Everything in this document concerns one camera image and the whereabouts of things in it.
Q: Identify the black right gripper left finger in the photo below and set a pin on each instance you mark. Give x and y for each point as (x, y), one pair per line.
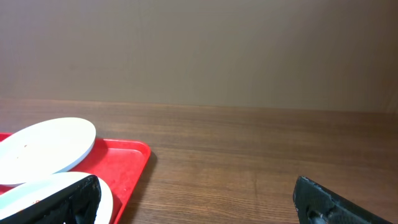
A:
(58, 198)

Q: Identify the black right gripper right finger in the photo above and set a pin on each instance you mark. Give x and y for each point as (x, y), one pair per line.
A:
(316, 204)

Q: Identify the white plate top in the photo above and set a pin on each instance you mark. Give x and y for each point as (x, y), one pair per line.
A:
(48, 147)

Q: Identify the white plate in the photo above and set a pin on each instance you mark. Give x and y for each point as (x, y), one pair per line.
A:
(102, 202)
(48, 147)

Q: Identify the red plastic tray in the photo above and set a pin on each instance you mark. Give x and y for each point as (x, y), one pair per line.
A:
(120, 164)

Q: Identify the white plate right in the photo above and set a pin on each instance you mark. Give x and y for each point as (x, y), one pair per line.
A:
(102, 202)

